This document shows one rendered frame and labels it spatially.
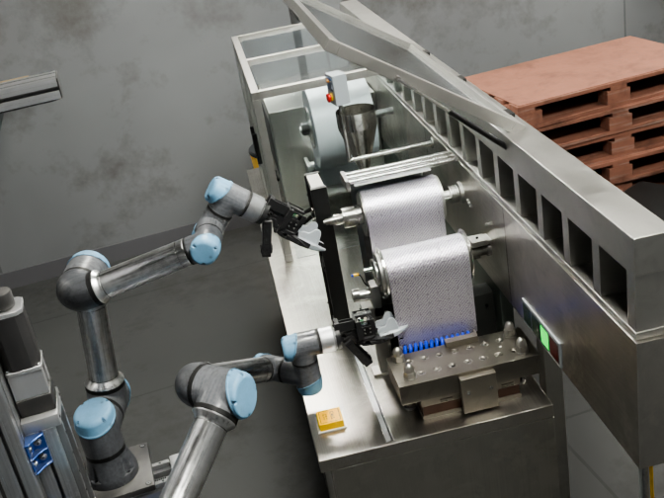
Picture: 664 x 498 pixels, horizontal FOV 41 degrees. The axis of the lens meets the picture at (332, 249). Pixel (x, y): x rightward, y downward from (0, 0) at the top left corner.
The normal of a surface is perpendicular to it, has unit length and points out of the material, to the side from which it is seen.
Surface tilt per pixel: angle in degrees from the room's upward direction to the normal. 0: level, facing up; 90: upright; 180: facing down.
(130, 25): 90
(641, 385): 90
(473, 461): 90
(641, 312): 90
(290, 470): 0
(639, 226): 0
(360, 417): 0
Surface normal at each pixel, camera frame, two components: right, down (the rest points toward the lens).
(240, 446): -0.16, -0.89
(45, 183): 0.29, 0.36
